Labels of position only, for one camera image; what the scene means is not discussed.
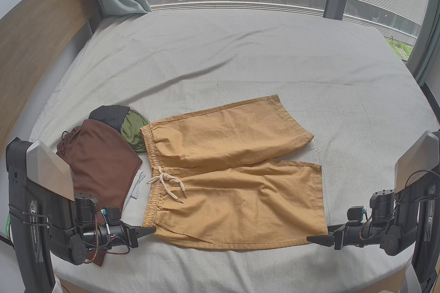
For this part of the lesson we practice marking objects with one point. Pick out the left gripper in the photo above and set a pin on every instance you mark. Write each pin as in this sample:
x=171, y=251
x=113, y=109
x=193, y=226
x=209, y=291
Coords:
x=117, y=235

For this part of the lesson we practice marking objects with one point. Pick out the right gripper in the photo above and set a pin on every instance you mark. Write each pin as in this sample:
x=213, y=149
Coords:
x=354, y=235

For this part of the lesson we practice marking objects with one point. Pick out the tan shorts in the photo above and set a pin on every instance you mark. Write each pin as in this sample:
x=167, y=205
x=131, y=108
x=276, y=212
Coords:
x=240, y=188

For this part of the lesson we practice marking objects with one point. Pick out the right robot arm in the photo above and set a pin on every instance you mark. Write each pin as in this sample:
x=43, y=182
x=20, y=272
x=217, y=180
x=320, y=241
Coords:
x=412, y=164

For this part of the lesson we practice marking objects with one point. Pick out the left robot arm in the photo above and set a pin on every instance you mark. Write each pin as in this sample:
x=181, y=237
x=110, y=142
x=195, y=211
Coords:
x=41, y=216

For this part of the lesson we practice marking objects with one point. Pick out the bed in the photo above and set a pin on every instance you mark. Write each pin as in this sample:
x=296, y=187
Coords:
x=240, y=54

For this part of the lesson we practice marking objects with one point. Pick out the white garment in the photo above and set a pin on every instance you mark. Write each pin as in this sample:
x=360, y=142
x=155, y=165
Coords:
x=135, y=187

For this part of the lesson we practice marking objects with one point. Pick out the brown garment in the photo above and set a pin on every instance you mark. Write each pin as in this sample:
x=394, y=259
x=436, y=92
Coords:
x=99, y=161

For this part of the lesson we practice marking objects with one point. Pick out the green garment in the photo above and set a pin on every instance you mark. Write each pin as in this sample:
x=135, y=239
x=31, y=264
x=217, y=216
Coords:
x=132, y=130

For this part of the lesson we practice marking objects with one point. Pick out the black garment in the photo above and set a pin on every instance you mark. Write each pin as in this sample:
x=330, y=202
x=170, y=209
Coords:
x=106, y=114

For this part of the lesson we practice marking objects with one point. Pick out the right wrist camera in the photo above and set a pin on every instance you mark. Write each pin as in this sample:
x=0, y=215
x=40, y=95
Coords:
x=355, y=213

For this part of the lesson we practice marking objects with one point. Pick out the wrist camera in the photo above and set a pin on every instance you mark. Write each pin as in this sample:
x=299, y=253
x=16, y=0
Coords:
x=113, y=212
x=355, y=213

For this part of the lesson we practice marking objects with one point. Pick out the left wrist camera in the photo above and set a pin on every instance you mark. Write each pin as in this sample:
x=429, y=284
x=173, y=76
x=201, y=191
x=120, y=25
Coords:
x=113, y=212

